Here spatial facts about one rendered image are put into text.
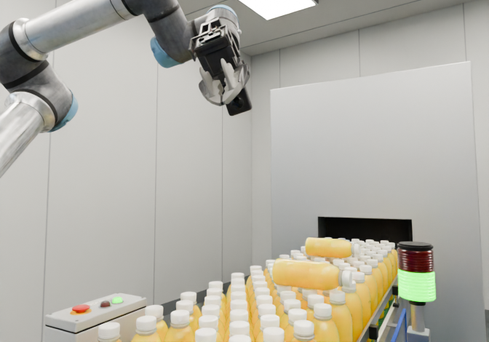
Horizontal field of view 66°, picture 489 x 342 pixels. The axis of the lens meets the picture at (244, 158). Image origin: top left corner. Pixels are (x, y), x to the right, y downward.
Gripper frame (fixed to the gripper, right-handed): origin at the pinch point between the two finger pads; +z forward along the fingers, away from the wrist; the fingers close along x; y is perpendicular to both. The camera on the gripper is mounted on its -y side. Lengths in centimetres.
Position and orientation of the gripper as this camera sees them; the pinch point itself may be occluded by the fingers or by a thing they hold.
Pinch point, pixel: (224, 103)
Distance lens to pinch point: 58.8
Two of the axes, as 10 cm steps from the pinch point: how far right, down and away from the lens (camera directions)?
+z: 0.3, 6.1, -7.9
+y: -3.7, -7.3, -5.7
